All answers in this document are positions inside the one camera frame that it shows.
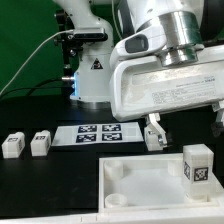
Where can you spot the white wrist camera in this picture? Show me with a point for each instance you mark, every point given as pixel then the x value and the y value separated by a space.
pixel 145 42

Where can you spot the white square tabletop part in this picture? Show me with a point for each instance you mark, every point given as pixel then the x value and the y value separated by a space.
pixel 151 182

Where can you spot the white L-shaped corner fence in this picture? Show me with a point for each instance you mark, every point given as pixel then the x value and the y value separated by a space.
pixel 210 214

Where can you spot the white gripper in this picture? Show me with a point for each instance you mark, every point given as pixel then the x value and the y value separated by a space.
pixel 143 86

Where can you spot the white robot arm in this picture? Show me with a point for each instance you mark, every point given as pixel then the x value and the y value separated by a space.
pixel 189 25

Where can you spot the white sheet with markers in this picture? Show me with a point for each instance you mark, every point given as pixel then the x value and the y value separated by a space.
pixel 97 134

